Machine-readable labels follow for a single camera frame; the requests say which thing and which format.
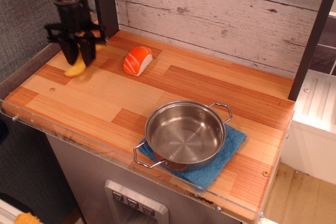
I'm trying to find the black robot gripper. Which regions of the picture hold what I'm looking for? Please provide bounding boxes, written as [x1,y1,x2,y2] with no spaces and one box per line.
[45,0,107,67]

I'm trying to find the yellow toy brush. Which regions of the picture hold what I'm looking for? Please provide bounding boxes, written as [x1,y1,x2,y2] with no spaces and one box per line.
[64,52,87,77]

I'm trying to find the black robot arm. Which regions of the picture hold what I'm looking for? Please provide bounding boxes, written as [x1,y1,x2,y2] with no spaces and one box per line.
[45,0,106,67]

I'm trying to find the blue cloth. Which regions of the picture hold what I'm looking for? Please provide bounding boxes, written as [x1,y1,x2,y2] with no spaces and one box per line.
[138,124,248,193]

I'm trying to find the toy salmon sushi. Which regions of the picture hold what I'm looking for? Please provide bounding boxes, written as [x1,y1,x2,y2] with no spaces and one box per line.
[123,46,153,77]

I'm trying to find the stainless steel pot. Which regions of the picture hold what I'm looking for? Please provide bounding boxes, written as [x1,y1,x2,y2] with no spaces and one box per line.
[133,100,233,172]

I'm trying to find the silver button panel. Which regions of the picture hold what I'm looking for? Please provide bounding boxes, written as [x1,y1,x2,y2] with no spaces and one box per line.
[104,179,170,223]

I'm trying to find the yellow object bottom left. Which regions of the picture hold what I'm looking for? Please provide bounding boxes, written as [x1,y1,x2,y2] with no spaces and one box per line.
[14,212,41,224]

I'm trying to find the white toy sink unit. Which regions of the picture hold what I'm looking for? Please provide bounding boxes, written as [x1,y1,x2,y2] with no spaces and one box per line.
[280,70,335,184]

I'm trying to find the dark left post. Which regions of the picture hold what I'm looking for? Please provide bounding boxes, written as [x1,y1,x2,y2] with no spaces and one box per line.
[96,0,119,39]

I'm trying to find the dark post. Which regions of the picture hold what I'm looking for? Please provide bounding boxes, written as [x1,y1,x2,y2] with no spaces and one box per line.
[288,0,334,101]
[96,0,119,39]

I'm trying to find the clear acrylic guard rail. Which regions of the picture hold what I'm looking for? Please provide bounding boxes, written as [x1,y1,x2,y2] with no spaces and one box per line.
[3,93,295,223]

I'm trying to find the dark right post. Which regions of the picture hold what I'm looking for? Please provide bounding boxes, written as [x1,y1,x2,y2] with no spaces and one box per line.
[288,0,334,101]

